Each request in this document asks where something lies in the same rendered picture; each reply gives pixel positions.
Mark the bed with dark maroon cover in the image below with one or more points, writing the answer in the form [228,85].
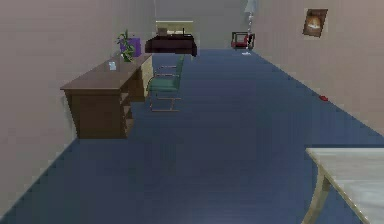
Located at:
[171,45]

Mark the purple box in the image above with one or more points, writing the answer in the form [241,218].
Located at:
[135,46]

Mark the red and black side table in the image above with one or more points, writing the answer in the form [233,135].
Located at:
[242,40]

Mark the green house plant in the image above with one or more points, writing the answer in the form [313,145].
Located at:
[126,46]

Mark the brown wooden desk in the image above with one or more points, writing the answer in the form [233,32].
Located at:
[100,100]

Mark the white floor lamp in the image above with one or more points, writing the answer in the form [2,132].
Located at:
[250,13]

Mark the small red object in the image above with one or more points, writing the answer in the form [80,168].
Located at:
[323,98]

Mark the pale wooden table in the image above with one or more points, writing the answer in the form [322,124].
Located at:
[356,176]

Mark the green chair with wooden frame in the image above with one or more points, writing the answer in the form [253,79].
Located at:
[165,83]

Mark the brown framed wall picture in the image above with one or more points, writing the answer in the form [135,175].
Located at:
[314,22]

